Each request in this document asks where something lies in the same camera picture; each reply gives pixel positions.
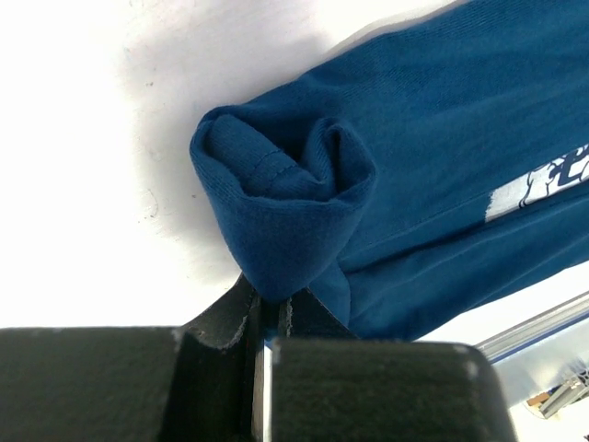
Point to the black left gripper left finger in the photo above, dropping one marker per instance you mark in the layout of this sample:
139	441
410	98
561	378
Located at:
195	382

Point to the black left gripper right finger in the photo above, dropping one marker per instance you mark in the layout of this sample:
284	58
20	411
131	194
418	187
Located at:
329	385

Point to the aluminium rail frame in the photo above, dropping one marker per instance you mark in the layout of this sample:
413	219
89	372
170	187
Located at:
543	361

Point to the blue Mickey Mouse t-shirt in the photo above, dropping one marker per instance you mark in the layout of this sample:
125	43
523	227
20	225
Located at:
421	174

